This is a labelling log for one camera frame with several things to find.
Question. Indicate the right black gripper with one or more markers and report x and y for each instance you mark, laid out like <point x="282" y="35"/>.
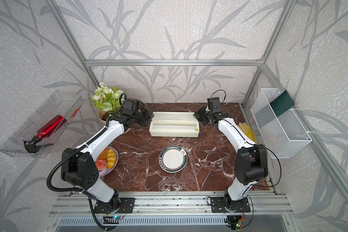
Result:
<point x="197" y="114"/>

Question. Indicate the cream plastic wrap dispenser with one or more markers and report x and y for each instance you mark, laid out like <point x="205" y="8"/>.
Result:
<point x="174" y="124"/>

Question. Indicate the dark green card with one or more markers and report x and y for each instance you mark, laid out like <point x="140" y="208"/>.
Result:
<point x="282" y="103"/>

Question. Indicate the white plate green rim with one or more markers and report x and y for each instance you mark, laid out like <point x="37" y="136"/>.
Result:
<point x="173" y="159"/>

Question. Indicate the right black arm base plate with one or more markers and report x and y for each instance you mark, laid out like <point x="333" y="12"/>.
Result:
<point x="225" y="205"/>

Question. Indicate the yellow rubber glove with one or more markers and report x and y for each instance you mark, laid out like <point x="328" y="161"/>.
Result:
<point x="247" y="130"/>

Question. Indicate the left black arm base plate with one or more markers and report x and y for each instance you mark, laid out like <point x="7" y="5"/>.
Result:
<point x="121" y="205"/>

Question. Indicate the purple plate of toy food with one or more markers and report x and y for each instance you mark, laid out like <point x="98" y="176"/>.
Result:
<point x="107" y="161"/>

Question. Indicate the artificial flowers in beige pot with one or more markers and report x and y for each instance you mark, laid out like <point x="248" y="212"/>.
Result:
<point x="107" y="100"/>

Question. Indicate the red spray bottle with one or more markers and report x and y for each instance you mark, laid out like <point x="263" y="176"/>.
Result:
<point x="33" y="146"/>

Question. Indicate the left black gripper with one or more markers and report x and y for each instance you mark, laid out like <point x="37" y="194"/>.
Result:
<point x="149" y="115"/>

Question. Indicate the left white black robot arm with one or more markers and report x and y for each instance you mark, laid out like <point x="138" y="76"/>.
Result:
<point x="78" y="166"/>

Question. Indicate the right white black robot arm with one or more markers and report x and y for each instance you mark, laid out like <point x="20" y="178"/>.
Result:
<point x="251" y="159"/>

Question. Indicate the white wire mesh basket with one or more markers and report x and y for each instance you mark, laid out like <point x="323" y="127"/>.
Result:
<point x="280" y="127"/>

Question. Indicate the clear plastic wall bin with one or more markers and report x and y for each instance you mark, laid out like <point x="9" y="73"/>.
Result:
<point x="58" y="103"/>

